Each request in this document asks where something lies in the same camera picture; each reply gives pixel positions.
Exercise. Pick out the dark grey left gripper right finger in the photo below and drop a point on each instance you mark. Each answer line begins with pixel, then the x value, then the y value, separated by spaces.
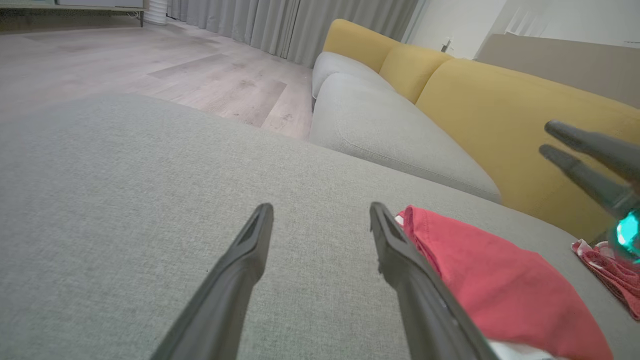
pixel 430 320

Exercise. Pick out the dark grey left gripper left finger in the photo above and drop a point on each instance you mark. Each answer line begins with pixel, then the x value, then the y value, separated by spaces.
pixel 220 310

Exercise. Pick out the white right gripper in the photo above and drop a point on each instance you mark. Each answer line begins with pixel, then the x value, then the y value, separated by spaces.
pixel 629 235

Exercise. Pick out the red and white garment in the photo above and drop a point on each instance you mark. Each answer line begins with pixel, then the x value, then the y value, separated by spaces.
pixel 500 285

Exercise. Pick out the red cloth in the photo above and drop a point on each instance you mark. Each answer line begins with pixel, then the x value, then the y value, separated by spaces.
pixel 615 275

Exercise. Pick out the beige panel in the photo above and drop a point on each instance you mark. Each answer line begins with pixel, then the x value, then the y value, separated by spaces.
pixel 575 65

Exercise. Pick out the yellow sofa back cushion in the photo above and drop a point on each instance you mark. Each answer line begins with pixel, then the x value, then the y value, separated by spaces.
pixel 500 125
pixel 357 42
pixel 412 70

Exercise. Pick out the grey and yellow sofa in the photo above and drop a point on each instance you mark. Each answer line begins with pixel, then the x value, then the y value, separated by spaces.
pixel 125 200

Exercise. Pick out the grey sofa seat cushion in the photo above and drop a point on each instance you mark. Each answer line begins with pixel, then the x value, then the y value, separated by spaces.
pixel 340 65
pixel 390 130

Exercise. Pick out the grey pleated curtain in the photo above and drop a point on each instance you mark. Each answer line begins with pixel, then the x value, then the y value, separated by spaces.
pixel 300 25

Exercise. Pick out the white ribbed cylinder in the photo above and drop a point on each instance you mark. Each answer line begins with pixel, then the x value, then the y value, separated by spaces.
pixel 156 11

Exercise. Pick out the low cabinet with legs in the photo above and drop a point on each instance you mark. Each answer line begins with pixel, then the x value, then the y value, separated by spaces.
pixel 50 7

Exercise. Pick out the small dark wall fixture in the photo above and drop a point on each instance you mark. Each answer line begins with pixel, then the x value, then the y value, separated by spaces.
pixel 446 46

